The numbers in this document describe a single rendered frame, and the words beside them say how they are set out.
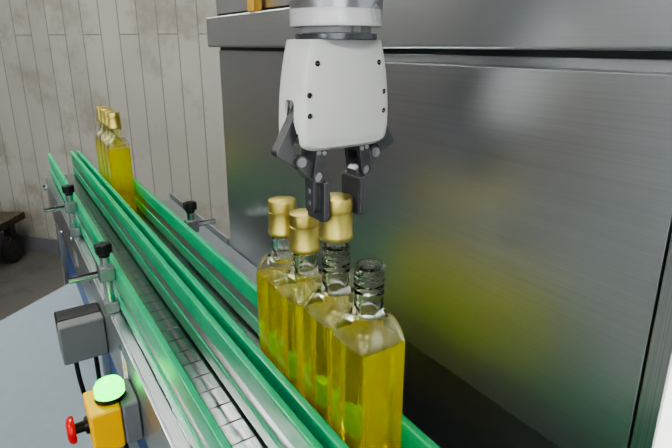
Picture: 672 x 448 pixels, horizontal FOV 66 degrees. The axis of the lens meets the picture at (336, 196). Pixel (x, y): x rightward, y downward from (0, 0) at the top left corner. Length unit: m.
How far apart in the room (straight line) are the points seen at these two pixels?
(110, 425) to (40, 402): 0.51
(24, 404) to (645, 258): 1.25
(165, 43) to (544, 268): 3.10
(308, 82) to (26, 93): 3.81
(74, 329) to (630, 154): 0.96
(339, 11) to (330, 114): 0.09
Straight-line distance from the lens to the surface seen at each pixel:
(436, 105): 0.56
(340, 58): 0.47
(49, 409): 1.36
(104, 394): 0.88
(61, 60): 3.95
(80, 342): 1.13
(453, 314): 0.60
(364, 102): 0.49
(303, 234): 0.56
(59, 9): 3.93
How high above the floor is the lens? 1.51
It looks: 16 degrees down
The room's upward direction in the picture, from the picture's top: straight up
